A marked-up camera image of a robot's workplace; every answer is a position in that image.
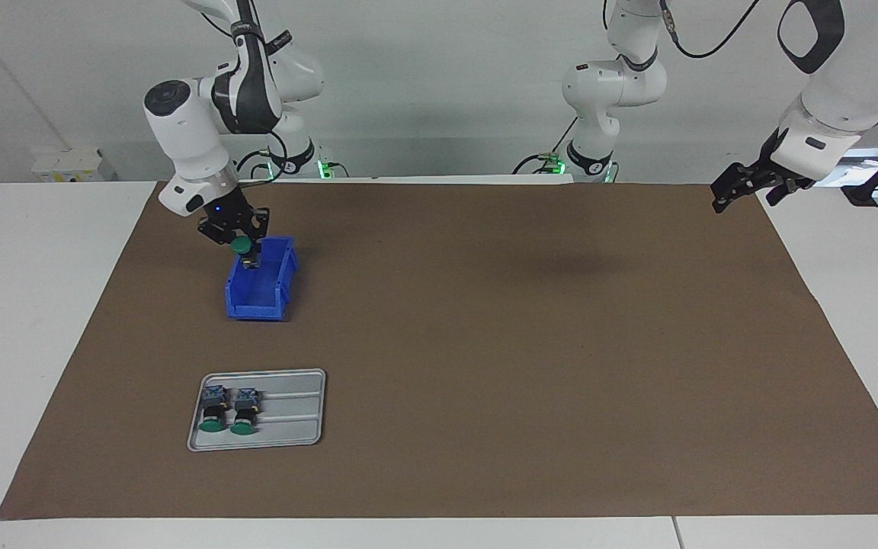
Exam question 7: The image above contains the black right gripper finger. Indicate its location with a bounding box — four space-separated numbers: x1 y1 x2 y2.
197 221 236 246
247 210 271 264

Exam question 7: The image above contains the blue plastic bin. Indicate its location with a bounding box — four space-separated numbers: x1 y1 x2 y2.
225 235 300 321

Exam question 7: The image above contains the white paper stack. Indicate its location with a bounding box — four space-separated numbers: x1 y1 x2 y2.
828 147 878 191

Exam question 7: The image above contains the small white cardboard box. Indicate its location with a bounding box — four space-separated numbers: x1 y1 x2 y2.
31 147 117 182

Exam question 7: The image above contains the silver metal tray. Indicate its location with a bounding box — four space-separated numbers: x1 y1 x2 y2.
187 368 327 453

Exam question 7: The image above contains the brown table mat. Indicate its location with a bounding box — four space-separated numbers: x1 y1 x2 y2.
0 181 878 521

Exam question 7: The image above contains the black base cable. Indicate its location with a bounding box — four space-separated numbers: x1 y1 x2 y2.
513 114 578 175
233 149 272 181

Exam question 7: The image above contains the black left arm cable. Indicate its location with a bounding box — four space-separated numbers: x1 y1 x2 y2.
658 0 760 59

